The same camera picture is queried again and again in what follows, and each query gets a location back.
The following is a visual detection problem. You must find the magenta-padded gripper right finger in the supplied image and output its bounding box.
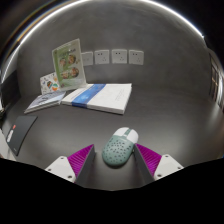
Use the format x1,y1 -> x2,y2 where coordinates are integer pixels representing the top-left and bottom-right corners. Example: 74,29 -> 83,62
133,143 -> 185,186

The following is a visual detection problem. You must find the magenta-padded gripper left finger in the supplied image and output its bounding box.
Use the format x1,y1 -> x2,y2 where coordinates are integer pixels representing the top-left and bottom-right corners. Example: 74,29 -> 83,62
44,143 -> 98,188

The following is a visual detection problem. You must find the green and white perforated mouse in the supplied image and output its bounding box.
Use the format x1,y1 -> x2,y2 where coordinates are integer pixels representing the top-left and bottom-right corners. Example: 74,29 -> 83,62
101,126 -> 139,168

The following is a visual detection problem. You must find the white book with blue stripe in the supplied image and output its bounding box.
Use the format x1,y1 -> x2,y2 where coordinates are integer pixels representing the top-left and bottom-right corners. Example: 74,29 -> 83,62
60,83 -> 133,116

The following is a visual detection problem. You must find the grey booklet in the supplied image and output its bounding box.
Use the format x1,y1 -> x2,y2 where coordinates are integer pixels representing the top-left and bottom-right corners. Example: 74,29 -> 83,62
23,90 -> 68,115

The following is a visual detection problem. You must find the small colourful illustrated card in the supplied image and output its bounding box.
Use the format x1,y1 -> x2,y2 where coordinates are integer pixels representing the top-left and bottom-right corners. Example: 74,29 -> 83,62
39,71 -> 61,95

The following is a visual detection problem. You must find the green leaflet in clear stand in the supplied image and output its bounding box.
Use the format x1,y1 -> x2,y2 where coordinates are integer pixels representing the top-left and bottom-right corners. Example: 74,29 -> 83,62
51,38 -> 88,92

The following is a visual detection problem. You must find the white LED light strip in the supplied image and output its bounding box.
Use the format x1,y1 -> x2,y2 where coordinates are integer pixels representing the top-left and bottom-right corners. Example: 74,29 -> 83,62
0,0 -> 205,84

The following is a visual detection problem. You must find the glass window with dark frame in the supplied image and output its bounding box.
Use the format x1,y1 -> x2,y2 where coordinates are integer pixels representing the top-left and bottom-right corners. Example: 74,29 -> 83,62
208,49 -> 224,111

